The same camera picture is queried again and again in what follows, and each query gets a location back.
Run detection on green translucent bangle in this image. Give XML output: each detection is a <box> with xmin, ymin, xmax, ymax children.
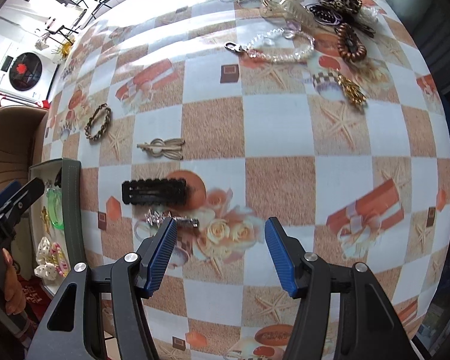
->
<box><xmin>46</xmin><ymin>186</ymin><xmax>64</xmax><ymax>230</ymax></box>

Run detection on brown braided hair tie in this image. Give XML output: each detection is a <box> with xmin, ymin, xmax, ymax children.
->
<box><xmin>83</xmin><ymin>102</ymin><xmax>113</xmax><ymax>143</ymax></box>

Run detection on pink yellow beaded bracelet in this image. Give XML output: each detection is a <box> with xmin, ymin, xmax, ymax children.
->
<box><xmin>50</xmin><ymin>242</ymin><xmax>70</xmax><ymax>278</ymax></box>

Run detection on brown spiral hair tie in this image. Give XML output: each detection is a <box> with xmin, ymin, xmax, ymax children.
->
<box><xmin>335</xmin><ymin>23</ymin><xmax>368</xmax><ymax>62</ymax></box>

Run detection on person's left hand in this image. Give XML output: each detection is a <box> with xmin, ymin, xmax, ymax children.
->
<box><xmin>2</xmin><ymin>248</ymin><xmax>26</xmax><ymax>315</ymax></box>

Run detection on clear plastic claw clip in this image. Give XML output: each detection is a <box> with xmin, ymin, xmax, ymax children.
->
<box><xmin>261</xmin><ymin>0</ymin><xmax>317</xmax><ymax>29</ymax></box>

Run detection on black thin hair ties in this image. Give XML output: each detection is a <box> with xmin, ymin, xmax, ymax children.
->
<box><xmin>306</xmin><ymin>2</ymin><xmax>377</xmax><ymax>38</ymax></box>

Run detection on grey shallow tray box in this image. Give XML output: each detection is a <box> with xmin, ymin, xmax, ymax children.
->
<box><xmin>29</xmin><ymin>158</ymin><xmax>86</xmax><ymax>297</ymax></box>

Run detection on yellow cord flower bracelet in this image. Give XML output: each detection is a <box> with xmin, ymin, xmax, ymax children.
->
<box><xmin>39</xmin><ymin>205</ymin><xmax>53</xmax><ymax>233</ymax></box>

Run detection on white polka dot scrunchie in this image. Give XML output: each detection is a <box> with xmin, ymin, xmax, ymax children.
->
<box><xmin>34</xmin><ymin>236</ymin><xmax>58</xmax><ymax>281</ymax></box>

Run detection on gold chain hair clip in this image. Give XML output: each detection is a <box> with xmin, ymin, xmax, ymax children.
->
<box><xmin>337</xmin><ymin>73</ymin><xmax>367</xmax><ymax>112</ymax></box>

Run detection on checkered patterned tablecloth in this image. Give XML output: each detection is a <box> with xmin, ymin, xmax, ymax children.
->
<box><xmin>42</xmin><ymin>0</ymin><xmax>450</xmax><ymax>359</ymax></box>

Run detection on black folding chair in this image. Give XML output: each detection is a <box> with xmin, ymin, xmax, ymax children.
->
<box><xmin>44</xmin><ymin>0</ymin><xmax>120</xmax><ymax>44</ymax></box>

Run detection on clear beaded bracelet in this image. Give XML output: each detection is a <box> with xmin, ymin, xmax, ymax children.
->
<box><xmin>224</xmin><ymin>26</ymin><xmax>316</xmax><ymax>64</ymax></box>

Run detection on silver star hair clip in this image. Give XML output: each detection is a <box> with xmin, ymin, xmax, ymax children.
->
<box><xmin>144</xmin><ymin>210</ymin><xmax>200</xmax><ymax>229</ymax></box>

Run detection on beige metal hair clip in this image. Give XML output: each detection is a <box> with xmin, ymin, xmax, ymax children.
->
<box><xmin>137</xmin><ymin>138</ymin><xmax>185</xmax><ymax>161</ymax></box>

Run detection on black scalloped hair clip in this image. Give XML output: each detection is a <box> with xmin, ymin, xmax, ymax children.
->
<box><xmin>122</xmin><ymin>178</ymin><xmax>188</xmax><ymax>206</ymax></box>

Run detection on brown leather chair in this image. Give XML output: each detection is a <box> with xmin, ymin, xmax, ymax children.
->
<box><xmin>0</xmin><ymin>106</ymin><xmax>48</xmax><ymax>191</ymax></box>

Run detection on white washing machine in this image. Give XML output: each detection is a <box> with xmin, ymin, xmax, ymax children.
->
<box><xmin>0</xmin><ymin>2</ymin><xmax>57</xmax><ymax>102</ymax></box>

